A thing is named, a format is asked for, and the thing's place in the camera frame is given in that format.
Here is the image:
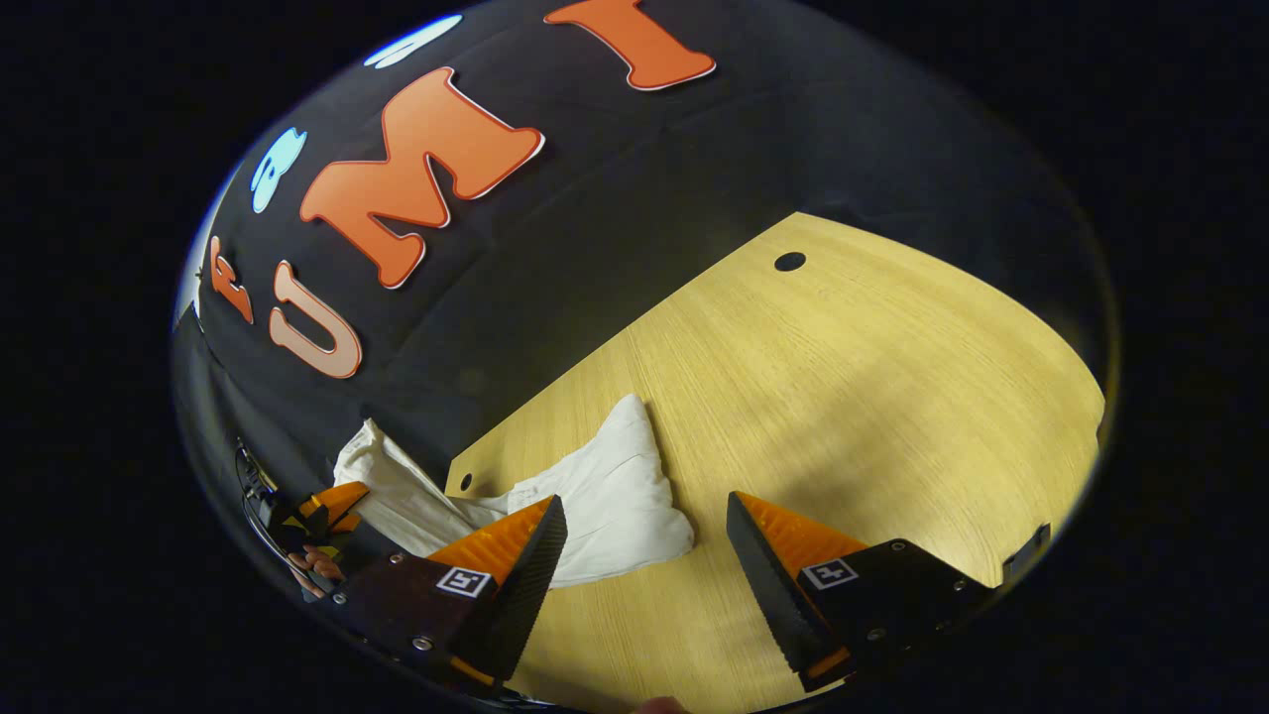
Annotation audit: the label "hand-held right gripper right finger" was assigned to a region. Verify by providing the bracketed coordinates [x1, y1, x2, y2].
[726, 490, 997, 694]

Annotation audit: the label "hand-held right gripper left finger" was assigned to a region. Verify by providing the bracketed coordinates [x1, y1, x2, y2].
[332, 494, 570, 692]

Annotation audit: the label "white jeans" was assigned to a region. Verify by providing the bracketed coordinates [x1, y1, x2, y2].
[332, 394, 697, 588]

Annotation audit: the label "black backdrop cloth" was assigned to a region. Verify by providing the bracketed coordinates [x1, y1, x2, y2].
[169, 0, 1113, 598]

